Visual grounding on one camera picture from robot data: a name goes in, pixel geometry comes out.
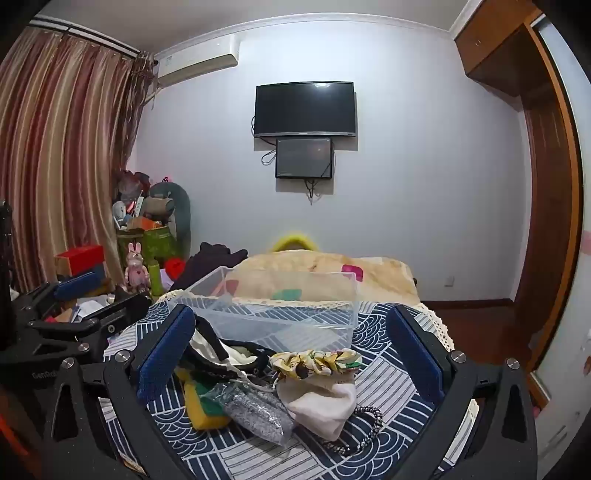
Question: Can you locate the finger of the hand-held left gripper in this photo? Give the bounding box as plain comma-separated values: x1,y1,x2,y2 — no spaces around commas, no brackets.
28,292,153,357
12,269,108,326

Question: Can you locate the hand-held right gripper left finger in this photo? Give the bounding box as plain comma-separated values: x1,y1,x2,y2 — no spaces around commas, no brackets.
43,305,197,480

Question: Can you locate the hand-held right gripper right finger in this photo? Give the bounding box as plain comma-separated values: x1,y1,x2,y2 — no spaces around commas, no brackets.
386,304,539,480

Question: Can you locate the red box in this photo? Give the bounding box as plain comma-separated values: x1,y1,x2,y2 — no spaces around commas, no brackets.
55,245,106,276

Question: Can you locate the pink bunny figure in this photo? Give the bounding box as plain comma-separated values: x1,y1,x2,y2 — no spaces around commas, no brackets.
124,241,151,294

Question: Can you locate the green bottle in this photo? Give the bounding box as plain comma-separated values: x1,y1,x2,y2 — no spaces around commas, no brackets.
146,260,164,297

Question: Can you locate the blue white patterned cloth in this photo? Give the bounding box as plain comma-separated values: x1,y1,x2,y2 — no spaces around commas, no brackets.
99,300,479,480

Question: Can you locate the yellow green sponge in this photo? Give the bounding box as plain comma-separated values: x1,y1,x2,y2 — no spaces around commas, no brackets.
177,368,232,431

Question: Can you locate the green bag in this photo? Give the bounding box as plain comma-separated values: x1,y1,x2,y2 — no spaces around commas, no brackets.
116,226,179,269

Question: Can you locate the beige patchwork blanket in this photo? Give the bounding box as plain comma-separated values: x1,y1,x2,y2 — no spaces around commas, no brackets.
230,249,419,306

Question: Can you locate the black garment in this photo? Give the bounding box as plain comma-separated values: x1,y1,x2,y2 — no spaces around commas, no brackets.
177,242,249,292

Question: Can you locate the floral yellow scrunchie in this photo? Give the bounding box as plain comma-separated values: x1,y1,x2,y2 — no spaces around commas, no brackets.
269,348,362,378

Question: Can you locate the grey mesh pouch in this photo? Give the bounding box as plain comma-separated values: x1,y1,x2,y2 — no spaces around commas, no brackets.
200,381,297,446

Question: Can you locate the grey green plush toy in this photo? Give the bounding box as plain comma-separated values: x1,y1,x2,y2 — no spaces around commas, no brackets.
147,181,191,256

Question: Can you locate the striped brown curtain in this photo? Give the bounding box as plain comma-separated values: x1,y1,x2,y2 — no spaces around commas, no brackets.
0,27,154,296

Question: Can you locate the clear plastic storage box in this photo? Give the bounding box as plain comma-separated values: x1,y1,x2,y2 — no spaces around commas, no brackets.
167,266,361,345

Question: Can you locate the yellow rounded object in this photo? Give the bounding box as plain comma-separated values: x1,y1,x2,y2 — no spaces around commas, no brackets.
270,233,324,253

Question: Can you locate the brown wooden wardrobe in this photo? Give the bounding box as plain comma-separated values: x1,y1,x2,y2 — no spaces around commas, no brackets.
452,0,584,412

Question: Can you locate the white air conditioner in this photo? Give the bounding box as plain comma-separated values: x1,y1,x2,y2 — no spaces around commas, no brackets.
154,39,241,89

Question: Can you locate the white cloth with black strap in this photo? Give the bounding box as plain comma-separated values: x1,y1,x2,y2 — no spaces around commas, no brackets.
184,316,276,385

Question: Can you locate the black white braided hair tie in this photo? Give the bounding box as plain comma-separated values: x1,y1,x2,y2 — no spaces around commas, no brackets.
322,405,384,457

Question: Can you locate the white drawstring pouch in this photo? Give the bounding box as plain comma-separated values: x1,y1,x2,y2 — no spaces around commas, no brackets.
276,367,359,440

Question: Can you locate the small black wall monitor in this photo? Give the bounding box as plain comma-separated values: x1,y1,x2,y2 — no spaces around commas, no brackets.
274,137,335,180

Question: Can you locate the white curtain rail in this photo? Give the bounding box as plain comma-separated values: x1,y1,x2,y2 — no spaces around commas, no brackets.
30,14,154,60

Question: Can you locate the black wall television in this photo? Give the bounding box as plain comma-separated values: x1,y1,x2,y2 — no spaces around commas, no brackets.
254,81,358,138

